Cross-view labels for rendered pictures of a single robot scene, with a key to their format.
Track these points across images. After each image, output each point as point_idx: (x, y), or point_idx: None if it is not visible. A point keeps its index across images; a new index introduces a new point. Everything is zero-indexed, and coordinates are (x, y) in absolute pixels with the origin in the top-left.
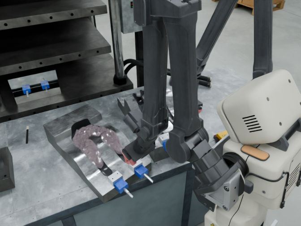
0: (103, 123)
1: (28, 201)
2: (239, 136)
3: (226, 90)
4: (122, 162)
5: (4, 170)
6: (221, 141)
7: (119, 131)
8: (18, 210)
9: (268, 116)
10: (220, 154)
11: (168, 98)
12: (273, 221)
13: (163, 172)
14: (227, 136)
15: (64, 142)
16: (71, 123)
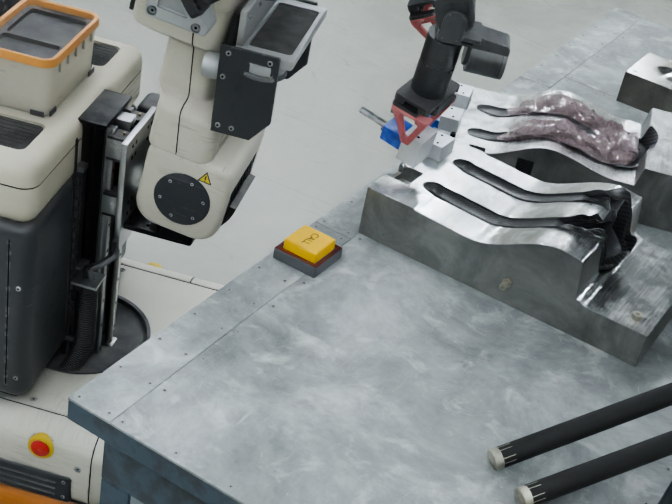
0: (619, 177)
1: (567, 90)
2: None
3: (419, 467)
4: (483, 127)
5: (650, 77)
6: (301, 44)
7: (552, 148)
8: (563, 80)
9: None
10: (287, 25)
11: (536, 233)
12: (129, 142)
13: (395, 164)
14: (294, 52)
15: (630, 127)
16: (666, 136)
